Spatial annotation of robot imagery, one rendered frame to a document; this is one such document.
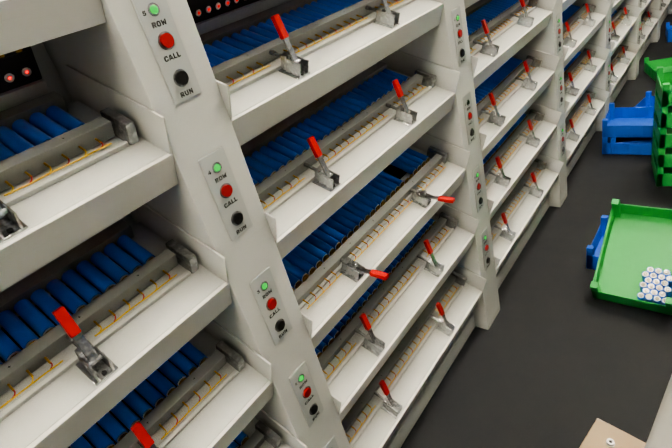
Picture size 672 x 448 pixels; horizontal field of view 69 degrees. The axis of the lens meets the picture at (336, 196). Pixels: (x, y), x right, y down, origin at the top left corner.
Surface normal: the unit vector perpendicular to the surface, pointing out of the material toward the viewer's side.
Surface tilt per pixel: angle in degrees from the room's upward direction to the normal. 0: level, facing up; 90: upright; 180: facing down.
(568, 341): 0
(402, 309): 21
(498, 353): 0
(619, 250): 27
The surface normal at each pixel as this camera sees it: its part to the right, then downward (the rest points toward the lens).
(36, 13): 0.80, 0.42
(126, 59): -0.59, 0.50
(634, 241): -0.49, -0.53
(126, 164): 0.05, -0.76
